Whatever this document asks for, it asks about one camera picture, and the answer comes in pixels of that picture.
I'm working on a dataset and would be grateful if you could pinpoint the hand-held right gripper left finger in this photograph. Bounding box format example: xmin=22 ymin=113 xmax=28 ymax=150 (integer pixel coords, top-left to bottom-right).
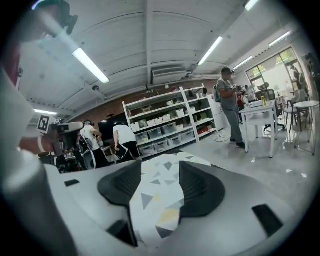
xmin=43 ymin=159 xmax=143 ymax=256

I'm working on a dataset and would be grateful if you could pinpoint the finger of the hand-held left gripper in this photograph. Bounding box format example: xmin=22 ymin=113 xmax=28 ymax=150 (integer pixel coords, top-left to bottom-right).
xmin=65 ymin=121 xmax=85 ymax=133

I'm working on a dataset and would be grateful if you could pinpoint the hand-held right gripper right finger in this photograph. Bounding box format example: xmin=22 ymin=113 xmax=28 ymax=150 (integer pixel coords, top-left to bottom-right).
xmin=134 ymin=160 xmax=299 ymax=256

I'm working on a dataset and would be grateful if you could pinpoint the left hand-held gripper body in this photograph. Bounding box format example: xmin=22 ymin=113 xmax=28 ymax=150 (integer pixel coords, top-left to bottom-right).
xmin=36 ymin=113 xmax=67 ymax=149

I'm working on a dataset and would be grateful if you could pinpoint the white cloth with triangle pattern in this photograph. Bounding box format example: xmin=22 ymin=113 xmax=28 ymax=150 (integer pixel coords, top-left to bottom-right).
xmin=128 ymin=151 xmax=212 ymax=241

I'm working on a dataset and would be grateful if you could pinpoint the person's left forearm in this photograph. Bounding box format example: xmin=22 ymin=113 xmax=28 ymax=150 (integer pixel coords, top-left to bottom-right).
xmin=18 ymin=134 xmax=55 ymax=154

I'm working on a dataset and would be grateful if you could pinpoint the ceiling strip light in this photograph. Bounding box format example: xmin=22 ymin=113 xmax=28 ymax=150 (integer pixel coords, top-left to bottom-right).
xmin=244 ymin=0 xmax=261 ymax=12
xmin=197 ymin=36 xmax=224 ymax=66
xmin=33 ymin=108 xmax=58 ymax=116
xmin=233 ymin=56 xmax=254 ymax=70
xmin=72 ymin=47 xmax=110 ymax=84
xmin=268 ymin=31 xmax=291 ymax=48

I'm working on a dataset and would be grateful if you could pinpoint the white wristband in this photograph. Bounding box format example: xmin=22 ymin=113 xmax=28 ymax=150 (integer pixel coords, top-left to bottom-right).
xmin=37 ymin=136 xmax=48 ymax=153

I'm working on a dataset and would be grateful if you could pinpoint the large black screen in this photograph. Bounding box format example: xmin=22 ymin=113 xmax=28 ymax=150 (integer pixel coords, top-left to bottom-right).
xmin=98 ymin=113 xmax=128 ymax=141

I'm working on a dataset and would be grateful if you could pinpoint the black tablet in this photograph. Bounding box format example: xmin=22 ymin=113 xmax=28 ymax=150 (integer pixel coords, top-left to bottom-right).
xmin=115 ymin=146 xmax=130 ymax=160

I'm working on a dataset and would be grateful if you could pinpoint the person's red jersey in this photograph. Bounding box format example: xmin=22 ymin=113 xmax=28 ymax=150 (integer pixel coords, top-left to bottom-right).
xmin=7 ymin=44 xmax=23 ymax=88

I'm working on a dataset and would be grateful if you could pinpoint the red flat box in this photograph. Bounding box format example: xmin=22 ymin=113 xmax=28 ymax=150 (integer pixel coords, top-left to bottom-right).
xmin=196 ymin=124 xmax=213 ymax=136

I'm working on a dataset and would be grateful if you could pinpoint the group of shelf storage bins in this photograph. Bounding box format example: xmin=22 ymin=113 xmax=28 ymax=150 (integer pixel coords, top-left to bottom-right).
xmin=130 ymin=108 xmax=196 ymax=158

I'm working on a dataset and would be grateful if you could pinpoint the wide white shelving unit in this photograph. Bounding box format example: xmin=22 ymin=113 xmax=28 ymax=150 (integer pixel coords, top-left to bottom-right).
xmin=121 ymin=88 xmax=200 ymax=159

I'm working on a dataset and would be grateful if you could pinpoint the white refrigerator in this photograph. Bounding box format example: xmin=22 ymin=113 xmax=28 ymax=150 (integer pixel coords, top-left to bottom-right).
xmin=211 ymin=98 xmax=226 ymax=133

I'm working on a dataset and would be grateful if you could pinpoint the green box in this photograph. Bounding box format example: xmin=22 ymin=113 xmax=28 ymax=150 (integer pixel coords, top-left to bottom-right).
xmin=193 ymin=112 xmax=208 ymax=123

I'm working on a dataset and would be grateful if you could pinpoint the person's head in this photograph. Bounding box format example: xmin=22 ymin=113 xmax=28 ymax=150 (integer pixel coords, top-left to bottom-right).
xmin=22 ymin=0 xmax=73 ymax=43

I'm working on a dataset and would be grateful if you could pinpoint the white metal-leg table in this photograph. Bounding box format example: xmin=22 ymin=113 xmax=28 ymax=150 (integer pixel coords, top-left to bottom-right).
xmin=239 ymin=99 xmax=279 ymax=159

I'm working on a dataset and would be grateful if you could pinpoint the white box device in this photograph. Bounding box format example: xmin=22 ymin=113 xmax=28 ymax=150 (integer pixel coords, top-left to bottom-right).
xmin=247 ymin=100 xmax=269 ymax=109

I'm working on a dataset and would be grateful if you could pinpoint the narrow white shelving unit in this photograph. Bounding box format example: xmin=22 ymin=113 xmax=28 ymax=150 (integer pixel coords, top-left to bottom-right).
xmin=179 ymin=83 xmax=218 ymax=143

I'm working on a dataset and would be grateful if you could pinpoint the ceiling air conditioner unit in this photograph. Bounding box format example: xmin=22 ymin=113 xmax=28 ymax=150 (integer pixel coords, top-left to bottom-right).
xmin=150 ymin=66 xmax=188 ymax=86

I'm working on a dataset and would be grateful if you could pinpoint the grey mesh office chair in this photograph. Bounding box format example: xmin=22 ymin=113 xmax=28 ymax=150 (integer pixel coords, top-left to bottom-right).
xmin=254 ymin=81 xmax=285 ymax=131

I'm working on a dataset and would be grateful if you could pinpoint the beige chair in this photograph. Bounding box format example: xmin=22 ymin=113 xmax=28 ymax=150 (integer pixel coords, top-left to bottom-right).
xmin=283 ymin=89 xmax=310 ymax=133

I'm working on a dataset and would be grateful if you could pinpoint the large black-framed window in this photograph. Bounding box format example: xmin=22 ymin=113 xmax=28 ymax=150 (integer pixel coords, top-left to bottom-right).
xmin=245 ymin=47 xmax=305 ymax=97

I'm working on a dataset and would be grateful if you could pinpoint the black head-mounted camera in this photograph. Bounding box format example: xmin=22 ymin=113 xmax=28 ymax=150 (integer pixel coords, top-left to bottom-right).
xmin=58 ymin=1 xmax=79 ymax=36

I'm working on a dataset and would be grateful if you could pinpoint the round white wire-base table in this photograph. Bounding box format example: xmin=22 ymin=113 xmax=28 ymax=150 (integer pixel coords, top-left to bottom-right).
xmin=293 ymin=100 xmax=320 ymax=156

